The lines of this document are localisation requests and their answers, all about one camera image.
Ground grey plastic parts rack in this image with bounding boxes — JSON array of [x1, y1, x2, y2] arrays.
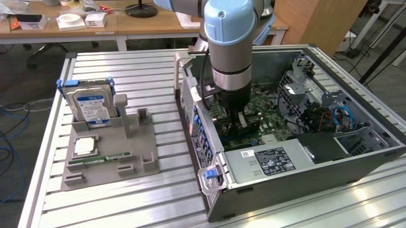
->
[[60, 94, 162, 192]]

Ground blue floor cable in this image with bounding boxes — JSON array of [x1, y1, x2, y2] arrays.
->
[[0, 104, 34, 205]]

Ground blue wire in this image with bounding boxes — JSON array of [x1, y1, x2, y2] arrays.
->
[[330, 105, 355, 131]]

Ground black tripod stand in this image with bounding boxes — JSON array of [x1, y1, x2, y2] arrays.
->
[[347, 0, 406, 85]]

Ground black and grey PC case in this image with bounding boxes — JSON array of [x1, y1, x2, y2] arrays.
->
[[174, 44, 406, 223]]

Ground green RAM stick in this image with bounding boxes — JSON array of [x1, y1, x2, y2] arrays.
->
[[68, 152, 132, 167]]

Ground wooden desk white legs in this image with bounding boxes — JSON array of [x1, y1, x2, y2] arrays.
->
[[0, 0, 291, 52]]

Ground small white box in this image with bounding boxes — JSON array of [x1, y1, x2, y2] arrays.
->
[[84, 12, 108, 29]]

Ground black round lamp base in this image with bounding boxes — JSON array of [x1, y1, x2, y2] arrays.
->
[[124, 0, 159, 19]]

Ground white paper booklet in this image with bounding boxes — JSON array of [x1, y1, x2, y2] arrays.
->
[[175, 11, 205, 30]]

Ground hard disk in blue caddy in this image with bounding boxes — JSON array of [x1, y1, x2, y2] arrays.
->
[[55, 76, 115, 130]]

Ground white desk frame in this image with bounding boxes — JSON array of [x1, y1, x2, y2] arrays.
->
[[350, 0, 406, 67]]

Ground white floor cable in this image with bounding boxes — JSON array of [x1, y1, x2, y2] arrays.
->
[[2, 98, 54, 113]]

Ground black office chair base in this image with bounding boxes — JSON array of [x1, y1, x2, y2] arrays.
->
[[26, 42, 100, 70]]

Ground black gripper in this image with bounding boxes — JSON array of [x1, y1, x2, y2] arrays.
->
[[219, 88, 253, 129]]

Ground grey power supply black label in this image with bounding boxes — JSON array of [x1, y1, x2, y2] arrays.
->
[[223, 139, 318, 185]]

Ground white box round insert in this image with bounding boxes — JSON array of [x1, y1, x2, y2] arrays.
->
[[56, 13, 88, 32]]

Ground silver CPU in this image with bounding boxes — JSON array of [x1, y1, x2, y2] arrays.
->
[[74, 137, 96, 157]]

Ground wooden cabinet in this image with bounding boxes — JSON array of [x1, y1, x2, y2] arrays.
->
[[271, 0, 370, 58]]

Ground blue case latch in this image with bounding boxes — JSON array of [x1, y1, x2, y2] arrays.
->
[[203, 169, 219, 181]]

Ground green motherboard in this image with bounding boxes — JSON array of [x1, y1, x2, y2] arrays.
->
[[197, 82, 297, 152]]

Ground perforated metal disk bay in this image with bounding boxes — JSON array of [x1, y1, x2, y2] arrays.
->
[[277, 69, 322, 134]]

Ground white box black lid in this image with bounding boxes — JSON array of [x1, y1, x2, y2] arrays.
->
[[15, 13, 50, 31]]

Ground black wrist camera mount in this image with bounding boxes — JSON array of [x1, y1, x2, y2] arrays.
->
[[195, 79, 223, 99]]

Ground red and black wire bundle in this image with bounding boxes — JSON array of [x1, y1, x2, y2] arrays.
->
[[301, 106, 338, 133]]

